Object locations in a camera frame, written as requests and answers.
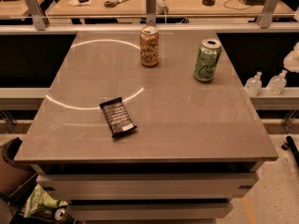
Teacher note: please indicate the green soda can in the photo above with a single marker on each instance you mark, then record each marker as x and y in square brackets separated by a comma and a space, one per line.
[207, 59]

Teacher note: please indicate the orange soda can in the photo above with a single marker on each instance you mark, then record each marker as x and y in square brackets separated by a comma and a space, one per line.
[149, 46]

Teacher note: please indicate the can in floor bin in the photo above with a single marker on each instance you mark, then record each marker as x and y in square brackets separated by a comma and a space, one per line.
[59, 214]

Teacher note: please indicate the right clear sanitizer bottle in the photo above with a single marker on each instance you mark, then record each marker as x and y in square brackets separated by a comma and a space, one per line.
[277, 83]

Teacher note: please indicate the clear sanitizer bottle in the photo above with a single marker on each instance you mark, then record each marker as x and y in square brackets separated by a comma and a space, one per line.
[277, 83]
[253, 85]

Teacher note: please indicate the left clear sanitizer bottle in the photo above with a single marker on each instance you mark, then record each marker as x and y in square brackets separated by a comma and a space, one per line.
[253, 85]

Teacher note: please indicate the black chair leg caster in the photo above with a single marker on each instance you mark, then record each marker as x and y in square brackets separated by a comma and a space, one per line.
[289, 144]

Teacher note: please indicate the white power strip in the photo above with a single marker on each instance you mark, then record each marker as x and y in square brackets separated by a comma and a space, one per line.
[161, 6]

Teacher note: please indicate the black snack bar wrapper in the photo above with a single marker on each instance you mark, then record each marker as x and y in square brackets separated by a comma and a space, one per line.
[117, 117]

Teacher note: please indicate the upper table drawer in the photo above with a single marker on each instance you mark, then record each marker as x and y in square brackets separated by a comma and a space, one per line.
[148, 187]

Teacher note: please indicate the table drawer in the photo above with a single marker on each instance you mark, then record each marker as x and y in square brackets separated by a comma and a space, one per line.
[149, 211]
[148, 187]

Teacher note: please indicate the scissors on back desk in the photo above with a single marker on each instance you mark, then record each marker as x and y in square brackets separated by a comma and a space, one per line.
[114, 3]

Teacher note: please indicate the lower table drawer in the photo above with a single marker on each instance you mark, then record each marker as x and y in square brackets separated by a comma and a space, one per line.
[149, 211]

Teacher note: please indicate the green chip bag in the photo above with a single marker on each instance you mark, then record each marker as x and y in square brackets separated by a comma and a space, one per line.
[41, 204]

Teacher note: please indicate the brown bin at left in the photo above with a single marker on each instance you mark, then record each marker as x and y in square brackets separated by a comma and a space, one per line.
[14, 177]

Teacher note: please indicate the right metal bracket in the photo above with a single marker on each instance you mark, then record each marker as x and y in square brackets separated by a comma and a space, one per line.
[266, 17]

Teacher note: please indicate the metal bracket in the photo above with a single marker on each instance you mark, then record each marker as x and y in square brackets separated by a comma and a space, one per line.
[266, 17]
[40, 20]
[151, 12]

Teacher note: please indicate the middle metal bracket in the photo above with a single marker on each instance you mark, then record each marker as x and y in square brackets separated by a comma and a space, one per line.
[151, 12]

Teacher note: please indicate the left metal bracket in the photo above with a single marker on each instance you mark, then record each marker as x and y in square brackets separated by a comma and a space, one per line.
[40, 20]

